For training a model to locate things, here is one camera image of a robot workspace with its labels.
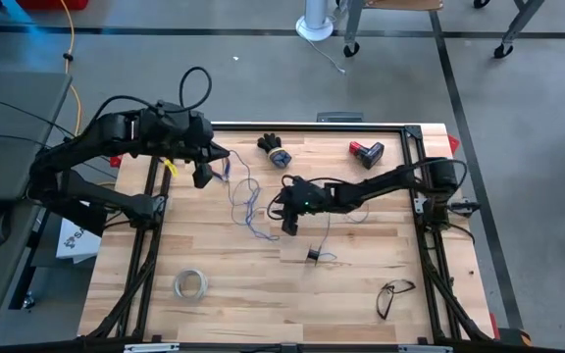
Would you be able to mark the black glove blue yellow cuff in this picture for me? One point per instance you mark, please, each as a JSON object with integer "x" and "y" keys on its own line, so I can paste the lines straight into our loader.
{"x": 269, "y": 143}

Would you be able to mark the red black tool battery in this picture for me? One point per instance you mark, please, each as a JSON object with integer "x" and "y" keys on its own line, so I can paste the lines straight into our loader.
{"x": 368, "y": 154}

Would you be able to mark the white pole base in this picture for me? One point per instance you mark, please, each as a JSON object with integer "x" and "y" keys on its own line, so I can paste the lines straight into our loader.
{"x": 314, "y": 27}

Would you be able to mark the black safety glasses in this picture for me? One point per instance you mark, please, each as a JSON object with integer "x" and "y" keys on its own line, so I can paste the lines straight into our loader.
{"x": 384, "y": 300}

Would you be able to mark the grey desk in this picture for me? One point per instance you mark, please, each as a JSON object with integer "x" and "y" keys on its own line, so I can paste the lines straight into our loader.
{"x": 13, "y": 98}

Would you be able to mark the silver metal bracket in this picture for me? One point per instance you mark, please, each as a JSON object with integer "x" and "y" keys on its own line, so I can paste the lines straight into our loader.
{"x": 425, "y": 349}
{"x": 151, "y": 348}

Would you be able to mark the wooden table on casters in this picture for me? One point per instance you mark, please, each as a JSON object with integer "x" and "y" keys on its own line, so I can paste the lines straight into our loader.
{"x": 353, "y": 19}

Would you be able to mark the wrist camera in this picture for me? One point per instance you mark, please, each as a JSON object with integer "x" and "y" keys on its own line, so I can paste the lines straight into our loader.
{"x": 296, "y": 184}
{"x": 179, "y": 114}

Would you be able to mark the black angled stand bar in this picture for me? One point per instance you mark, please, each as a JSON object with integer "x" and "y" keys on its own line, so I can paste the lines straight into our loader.
{"x": 81, "y": 216}

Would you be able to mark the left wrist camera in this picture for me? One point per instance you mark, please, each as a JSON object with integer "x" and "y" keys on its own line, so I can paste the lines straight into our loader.
{"x": 179, "y": 114}

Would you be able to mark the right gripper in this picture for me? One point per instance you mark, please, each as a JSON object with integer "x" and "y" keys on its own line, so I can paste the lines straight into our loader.
{"x": 302, "y": 201}

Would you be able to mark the yellow tag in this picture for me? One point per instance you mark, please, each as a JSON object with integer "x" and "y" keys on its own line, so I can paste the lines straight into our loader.
{"x": 170, "y": 167}

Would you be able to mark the white printed box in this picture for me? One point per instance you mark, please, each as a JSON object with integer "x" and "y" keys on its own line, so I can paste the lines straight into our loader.
{"x": 74, "y": 242}

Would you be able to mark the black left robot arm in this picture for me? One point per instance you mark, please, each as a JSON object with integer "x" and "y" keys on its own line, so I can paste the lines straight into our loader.
{"x": 76, "y": 147}

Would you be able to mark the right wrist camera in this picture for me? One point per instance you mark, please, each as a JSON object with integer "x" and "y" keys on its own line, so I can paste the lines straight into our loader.
{"x": 296, "y": 184}

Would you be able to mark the clear tape roll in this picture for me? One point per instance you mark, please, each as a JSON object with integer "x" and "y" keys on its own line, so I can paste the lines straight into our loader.
{"x": 190, "y": 271}

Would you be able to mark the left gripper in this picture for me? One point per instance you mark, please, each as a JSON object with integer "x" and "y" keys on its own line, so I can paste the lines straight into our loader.
{"x": 196, "y": 142}

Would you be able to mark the red plastic crate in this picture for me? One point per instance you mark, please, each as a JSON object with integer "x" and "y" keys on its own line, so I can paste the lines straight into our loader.
{"x": 52, "y": 4}

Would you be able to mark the grey metal plate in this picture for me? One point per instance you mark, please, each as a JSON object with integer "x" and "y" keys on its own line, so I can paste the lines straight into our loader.
{"x": 340, "y": 117}

